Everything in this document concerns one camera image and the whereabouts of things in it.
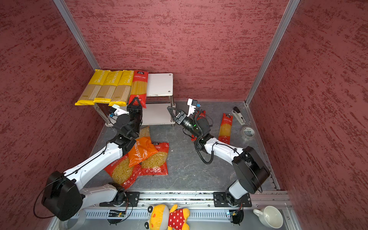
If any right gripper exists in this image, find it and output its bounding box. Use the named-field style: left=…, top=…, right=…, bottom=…
left=169, top=105, right=201, bottom=138

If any grey tape roll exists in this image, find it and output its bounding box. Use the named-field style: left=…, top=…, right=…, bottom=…
left=241, top=126, right=255, bottom=140

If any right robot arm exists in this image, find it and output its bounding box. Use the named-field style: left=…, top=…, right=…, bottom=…
left=167, top=106, right=271, bottom=207

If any red spaghetti pack large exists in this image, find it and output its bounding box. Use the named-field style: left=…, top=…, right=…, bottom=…
left=128, top=70, right=149, bottom=109

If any white two-tier shelf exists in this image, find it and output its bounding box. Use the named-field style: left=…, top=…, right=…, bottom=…
left=93, top=73, right=175, bottom=126

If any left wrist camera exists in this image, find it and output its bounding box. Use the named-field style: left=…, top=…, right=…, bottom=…
left=109, top=104, right=129, bottom=117

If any yellow spaghetti pack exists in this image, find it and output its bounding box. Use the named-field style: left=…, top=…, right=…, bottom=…
left=94, top=71, right=123, bottom=104
left=109, top=70, right=134, bottom=106
left=75, top=70, right=111, bottom=106

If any red macaroni bag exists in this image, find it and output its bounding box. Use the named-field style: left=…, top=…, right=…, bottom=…
left=141, top=142, right=170, bottom=176
left=104, top=155, right=142, bottom=190

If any red macaroni bag right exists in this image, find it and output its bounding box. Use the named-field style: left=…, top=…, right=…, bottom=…
left=141, top=142, right=170, bottom=176

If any red macaroni bag left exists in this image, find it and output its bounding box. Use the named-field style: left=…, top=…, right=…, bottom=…
left=104, top=155, right=142, bottom=190

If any white black stapler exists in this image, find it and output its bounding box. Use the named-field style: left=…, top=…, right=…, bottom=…
left=232, top=106, right=246, bottom=126

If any white ceramic cup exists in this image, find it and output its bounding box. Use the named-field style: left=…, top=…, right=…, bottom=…
left=253, top=206, right=284, bottom=229

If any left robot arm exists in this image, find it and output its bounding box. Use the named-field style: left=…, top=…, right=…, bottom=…
left=38, top=97, right=142, bottom=221

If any yellow plush toy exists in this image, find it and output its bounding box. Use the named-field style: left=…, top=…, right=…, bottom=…
left=144, top=204, right=190, bottom=230

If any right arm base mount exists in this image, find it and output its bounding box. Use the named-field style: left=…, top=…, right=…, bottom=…
left=213, top=192, right=252, bottom=208

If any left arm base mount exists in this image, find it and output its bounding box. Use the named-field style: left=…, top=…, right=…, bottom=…
left=99, top=191, right=140, bottom=207

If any clear tape roll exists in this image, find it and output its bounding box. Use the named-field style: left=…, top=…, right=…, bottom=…
left=58, top=210, right=87, bottom=230

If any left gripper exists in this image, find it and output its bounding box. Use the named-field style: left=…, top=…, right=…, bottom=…
left=127, top=96, right=142, bottom=136

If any orange pasta bag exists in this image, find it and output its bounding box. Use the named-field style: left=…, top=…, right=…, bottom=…
left=128, top=126, right=158, bottom=167

